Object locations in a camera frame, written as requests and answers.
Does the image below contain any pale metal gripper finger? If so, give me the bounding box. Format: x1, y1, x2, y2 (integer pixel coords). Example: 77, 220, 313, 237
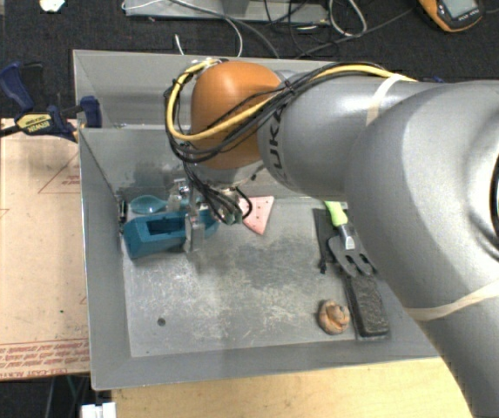
182, 213, 207, 254
168, 179, 190, 212

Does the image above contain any pink dotted triangle slice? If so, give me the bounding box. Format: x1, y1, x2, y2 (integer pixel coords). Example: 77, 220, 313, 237
238, 195, 275, 236

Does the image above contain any teal hollow box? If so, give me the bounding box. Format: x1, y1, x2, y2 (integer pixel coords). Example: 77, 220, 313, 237
122, 209, 222, 260

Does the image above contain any grey metal bin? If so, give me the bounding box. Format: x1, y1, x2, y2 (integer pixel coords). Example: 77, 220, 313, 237
72, 49, 442, 392

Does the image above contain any dark grey flat plate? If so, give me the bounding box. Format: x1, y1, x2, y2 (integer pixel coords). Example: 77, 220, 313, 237
312, 208, 341, 275

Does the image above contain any brown cardboard board red print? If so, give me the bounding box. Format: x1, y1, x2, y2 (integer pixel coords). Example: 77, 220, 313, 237
0, 118, 91, 382

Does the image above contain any brown swirl toy pastry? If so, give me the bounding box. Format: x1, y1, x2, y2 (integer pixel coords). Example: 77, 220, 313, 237
317, 299, 351, 335

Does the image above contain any black flat block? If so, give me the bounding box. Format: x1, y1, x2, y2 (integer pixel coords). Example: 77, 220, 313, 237
342, 273, 392, 340

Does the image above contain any black spatula green handle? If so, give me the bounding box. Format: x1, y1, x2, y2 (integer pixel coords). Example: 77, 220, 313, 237
322, 199, 379, 278

